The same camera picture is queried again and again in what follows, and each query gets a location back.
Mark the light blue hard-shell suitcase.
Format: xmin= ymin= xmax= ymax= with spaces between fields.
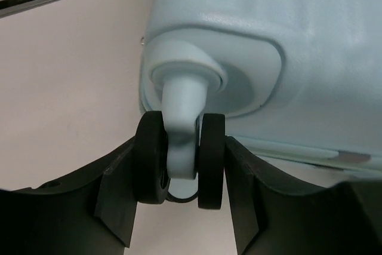
xmin=140 ymin=0 xmax=381 ymax=201

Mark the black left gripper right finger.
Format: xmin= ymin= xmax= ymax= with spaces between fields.
xmin=225 ymin=137 xmax=381 ymax=254

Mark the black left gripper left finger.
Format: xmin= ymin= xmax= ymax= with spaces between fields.
xmin=1 ymin=139 xmax=137 ymax=254

